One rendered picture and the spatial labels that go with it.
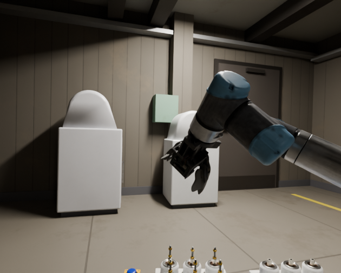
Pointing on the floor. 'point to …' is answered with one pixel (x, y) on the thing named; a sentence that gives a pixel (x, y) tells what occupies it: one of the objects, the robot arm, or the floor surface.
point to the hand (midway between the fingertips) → (182, 175)
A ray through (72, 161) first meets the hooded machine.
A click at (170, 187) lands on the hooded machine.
